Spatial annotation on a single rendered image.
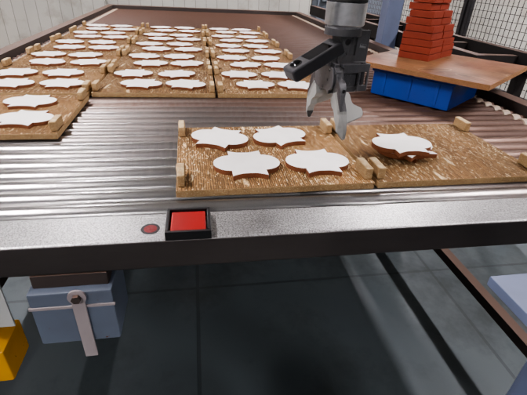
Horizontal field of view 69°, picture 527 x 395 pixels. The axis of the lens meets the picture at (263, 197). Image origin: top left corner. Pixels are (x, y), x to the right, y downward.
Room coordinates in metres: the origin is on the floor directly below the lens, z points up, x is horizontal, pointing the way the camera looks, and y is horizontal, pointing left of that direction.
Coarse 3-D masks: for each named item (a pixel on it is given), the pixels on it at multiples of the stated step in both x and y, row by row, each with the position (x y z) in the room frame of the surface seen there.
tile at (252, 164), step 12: (228, 156) 0.79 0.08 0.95; (240, 156) 0.79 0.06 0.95; (252, 156) 0.80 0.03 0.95; (264, 156) 0.80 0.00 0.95; (216, 168) 0.73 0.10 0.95; (228, 168) 0.73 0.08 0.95; (240, 168) 0.73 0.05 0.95; (252, 168) 0.74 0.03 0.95; (264, 168) 0.74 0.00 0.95; (276, 168) 0.75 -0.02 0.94
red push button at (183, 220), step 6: (174, 216) 0.56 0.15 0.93; (180, 216) 0.56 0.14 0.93; (186, 216) 0.56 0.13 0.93; (192, 216) 0.57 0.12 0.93; (198, 216) 0.57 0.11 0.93; (204, 216) 0.57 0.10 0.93; (174, 222) 0.55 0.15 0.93; (180, 222) 0.55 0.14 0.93; (186, 222) 0.55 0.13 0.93; (192, 222) 0.55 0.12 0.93; (198, 222) 0.55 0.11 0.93; (204, 222) 0.55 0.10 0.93; (174, 228) 0.53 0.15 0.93; (180, 228) 0.53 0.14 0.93; (186, 228) 0.53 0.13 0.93; (192, 228) 0.53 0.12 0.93; (198, 228) 0.53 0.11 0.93; (204, 228) 0.53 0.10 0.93
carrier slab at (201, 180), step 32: (192, 128) 0.99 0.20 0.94; (224, 128) 1.00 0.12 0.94; (256, 128) 1.01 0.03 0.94; (320, 128) 1.04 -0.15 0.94; (192, 160) 0.78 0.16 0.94; (352, 160) 0.83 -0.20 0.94; (192, 192) 0.65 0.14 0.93; (224, 192) 0.66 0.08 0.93; (256, 192) 0.67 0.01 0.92; (288, 192) 0.69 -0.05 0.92
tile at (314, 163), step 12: (288, 156) 0.81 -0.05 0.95; (300, 156) 0.81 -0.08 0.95; (312, 156) 0.81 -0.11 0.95; (324, 156) 0.82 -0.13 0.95; (336, 156) 0.82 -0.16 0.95; (288, 168) 0.77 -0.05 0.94; (300, 168) 0.75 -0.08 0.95; (312, 168) 0.75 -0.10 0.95; (324, 168) 0.75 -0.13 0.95; (336, 168) 0.76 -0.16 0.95
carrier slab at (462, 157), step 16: (352, 128) 1.06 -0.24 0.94; (368, 128) 1.06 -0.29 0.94; (384, 128) 1.07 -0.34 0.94; (400, 128) 1.08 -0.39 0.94; (416, 128) 1.09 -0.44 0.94; (432, 128) 1.09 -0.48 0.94; (448, 128) 1.10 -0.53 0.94; (352, 144) 0.93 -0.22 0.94; (368, 144) 0.94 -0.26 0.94; (432, 144) 0.96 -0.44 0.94; (448, 144) 0.97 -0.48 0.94; (464, 144) 0.97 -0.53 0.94; (480, 144) 0.98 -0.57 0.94; (368, 160) 0.84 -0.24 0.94; (384, 160) 0.84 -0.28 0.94; (400, 160) 0.85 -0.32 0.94; (432, 160) 0.86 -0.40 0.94; (448, 160) 0.86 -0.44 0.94; (464, 160) 0.87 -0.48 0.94; (480, 160) 0.87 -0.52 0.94; (496, 160) 0.88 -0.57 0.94; (512, 160) 0.88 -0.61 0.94; (400, 176) 0.76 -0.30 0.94; (416, 176) 0.76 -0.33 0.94; (432, 176) 0.77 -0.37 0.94; (448, 176) 0.77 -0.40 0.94; (464, 176) 0.78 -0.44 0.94; (480, 176) 0.78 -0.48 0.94; (496, 176) 0.78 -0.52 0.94; (512, 176) 0.79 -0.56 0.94
